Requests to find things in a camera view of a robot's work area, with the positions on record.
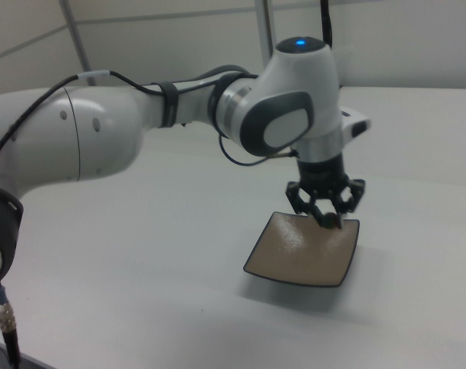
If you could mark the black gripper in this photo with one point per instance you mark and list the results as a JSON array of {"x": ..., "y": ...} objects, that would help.
[{"x": 323, "y": 173}]

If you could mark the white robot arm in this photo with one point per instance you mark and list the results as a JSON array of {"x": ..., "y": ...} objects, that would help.
[{"x": 102, "y": 127}]

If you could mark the brown square ceramic plate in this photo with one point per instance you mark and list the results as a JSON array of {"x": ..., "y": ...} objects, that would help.
[{"x": 294, "y": 250}]

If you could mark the black upright pole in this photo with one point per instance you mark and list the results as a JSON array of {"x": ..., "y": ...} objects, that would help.
[{"x": 326, "y": 23}]

